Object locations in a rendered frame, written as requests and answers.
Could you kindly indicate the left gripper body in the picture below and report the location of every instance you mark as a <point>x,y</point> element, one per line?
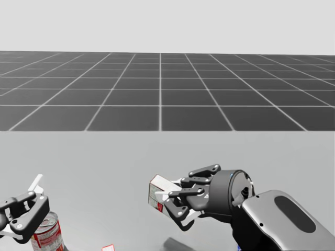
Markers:
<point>3,222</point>

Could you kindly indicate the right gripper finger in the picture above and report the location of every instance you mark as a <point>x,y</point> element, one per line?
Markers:
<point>174,209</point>
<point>202,171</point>

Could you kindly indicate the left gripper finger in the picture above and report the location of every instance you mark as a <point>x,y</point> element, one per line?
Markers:
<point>34,214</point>

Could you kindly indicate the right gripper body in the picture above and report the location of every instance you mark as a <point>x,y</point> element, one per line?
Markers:
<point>222,196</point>

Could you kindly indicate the brown and white carton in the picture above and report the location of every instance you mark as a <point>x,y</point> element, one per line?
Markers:
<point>157,189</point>

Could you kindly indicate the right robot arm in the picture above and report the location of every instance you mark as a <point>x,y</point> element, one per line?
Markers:
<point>274,225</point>

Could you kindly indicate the red and white can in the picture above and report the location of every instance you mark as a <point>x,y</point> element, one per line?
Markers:
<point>49,235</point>

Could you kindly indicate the red and white carton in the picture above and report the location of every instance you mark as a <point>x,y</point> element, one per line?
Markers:
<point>108,248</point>

